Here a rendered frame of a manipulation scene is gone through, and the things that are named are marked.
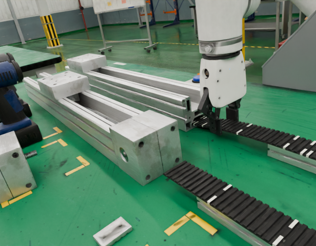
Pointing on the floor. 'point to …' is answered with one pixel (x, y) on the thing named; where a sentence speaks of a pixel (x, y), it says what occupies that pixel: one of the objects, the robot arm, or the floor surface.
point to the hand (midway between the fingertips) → (224, 121)
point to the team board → (116, 5)
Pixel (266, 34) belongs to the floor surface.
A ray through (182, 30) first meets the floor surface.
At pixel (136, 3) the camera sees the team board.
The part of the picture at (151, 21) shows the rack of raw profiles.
